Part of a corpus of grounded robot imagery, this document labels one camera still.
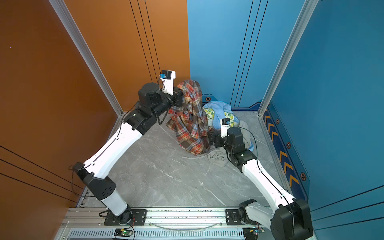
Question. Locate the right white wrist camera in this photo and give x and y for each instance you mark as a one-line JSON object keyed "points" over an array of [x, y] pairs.
{"points": [[225, 125]]}

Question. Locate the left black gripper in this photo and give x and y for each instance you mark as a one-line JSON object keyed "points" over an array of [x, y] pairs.
{"points": [[176, 94]]}

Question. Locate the grey cloth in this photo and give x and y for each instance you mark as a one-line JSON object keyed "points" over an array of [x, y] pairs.
{"points": [[219, 156]]}

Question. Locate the red plaid cloth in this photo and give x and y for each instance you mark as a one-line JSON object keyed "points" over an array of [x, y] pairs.
{"points": [[190, 122]]}

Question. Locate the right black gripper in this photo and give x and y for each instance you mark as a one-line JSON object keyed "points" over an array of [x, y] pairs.
{"points": [[218, 138]]}

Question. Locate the aluminium corner post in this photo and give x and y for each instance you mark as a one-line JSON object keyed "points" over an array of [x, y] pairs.
{"points": [[75, 34], [292, 43]]}

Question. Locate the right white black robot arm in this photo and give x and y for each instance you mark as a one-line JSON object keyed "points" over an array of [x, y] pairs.
{"points": [[286, 217]]}

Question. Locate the green circuit board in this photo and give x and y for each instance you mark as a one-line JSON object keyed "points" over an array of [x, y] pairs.
{"points": [[124, 234]]}

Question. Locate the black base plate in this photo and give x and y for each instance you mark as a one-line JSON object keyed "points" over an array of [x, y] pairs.
{"points": [[135, 217], [236, 217]]}

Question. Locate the aluminium mounting rail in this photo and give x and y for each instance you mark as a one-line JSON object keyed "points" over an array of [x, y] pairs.
{"points": [[167, 218]]}

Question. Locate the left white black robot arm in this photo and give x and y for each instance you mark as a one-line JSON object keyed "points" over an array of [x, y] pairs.
{"points": [[152, 103]]}

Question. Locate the right aluminium corner post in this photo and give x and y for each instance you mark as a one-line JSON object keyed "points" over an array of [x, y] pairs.
{"points": [[292, 43]]}

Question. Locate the yellow lemon print cloth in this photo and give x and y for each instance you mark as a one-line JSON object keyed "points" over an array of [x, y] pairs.
{"points": [[211, 116]]}

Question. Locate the light blue cloth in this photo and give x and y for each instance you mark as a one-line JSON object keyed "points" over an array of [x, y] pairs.
{"points": [[220, 108]]}

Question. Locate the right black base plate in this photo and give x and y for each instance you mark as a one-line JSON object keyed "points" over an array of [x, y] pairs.
{"points": [[236, 217]]}

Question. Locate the left aluminium corner post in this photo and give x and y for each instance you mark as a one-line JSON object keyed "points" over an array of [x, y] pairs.
{"points": [[75, 34]]}

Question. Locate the small board with wires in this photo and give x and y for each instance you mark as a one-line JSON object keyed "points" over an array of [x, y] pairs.
{"points": [[252, 233]]}

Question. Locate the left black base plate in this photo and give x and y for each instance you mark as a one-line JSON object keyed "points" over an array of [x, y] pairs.
{"points": [[135, 217]]}

